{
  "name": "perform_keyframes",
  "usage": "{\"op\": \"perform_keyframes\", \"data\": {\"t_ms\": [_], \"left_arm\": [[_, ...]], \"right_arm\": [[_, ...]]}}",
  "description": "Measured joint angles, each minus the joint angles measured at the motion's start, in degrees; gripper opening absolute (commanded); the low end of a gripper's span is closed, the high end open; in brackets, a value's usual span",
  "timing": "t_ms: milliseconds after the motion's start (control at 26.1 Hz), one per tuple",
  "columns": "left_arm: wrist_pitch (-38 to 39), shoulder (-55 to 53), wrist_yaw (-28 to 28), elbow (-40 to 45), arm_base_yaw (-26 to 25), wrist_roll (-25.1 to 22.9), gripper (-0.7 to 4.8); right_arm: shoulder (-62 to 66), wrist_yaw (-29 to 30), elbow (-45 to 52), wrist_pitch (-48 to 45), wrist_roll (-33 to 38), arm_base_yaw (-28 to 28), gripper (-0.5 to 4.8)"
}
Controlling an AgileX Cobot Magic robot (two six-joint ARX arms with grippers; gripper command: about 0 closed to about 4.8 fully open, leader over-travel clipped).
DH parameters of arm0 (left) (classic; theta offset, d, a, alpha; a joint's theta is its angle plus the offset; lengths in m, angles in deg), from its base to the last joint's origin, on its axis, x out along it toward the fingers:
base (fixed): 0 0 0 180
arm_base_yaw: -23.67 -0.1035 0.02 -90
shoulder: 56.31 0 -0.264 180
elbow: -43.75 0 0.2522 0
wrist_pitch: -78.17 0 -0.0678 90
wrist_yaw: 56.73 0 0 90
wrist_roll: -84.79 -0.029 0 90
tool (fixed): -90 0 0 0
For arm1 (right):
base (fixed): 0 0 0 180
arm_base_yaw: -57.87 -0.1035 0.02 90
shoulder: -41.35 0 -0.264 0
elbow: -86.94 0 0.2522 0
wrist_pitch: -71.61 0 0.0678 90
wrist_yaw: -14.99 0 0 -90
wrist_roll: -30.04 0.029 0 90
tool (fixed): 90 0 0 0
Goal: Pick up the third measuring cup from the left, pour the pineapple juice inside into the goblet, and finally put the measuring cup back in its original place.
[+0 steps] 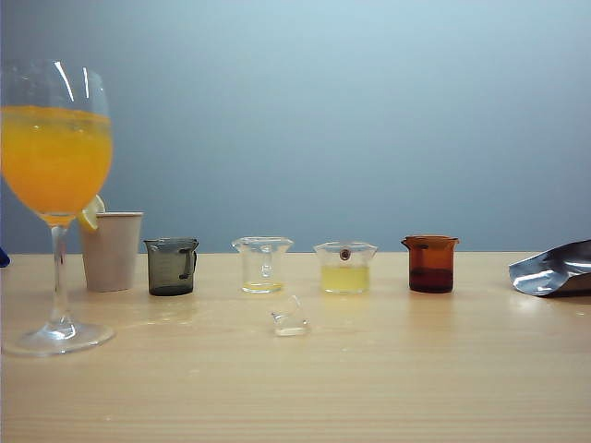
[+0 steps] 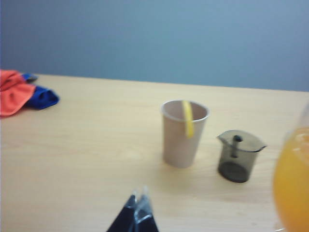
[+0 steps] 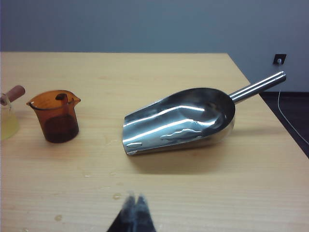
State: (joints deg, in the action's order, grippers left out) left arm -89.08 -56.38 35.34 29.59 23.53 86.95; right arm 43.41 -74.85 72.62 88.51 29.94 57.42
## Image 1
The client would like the clear wooden-handled measuring cup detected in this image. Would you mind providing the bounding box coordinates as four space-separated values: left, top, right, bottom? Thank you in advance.
313 241 379 295

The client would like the grey smoked measuring cup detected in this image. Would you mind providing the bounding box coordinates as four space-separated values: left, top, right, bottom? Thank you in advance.
142 237 200 297

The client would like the clear glass measuring cup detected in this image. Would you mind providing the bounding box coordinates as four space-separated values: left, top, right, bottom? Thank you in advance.
231 235 295 295

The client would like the amber glass measuring cup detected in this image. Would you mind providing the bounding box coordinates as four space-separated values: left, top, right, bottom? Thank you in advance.
400 234 462 293

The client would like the yellow lemon slice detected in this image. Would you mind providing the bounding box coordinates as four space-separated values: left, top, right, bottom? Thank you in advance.
78 194 107 232

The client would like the wine glass with orange juice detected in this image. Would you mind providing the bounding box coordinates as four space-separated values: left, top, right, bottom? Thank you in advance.
0 58 116 357

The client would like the silver foil bag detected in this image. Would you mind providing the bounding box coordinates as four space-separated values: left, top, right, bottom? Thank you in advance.
508 238 591 298

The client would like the white paper cup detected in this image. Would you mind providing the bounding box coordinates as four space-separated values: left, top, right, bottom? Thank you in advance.
80 211 145 293

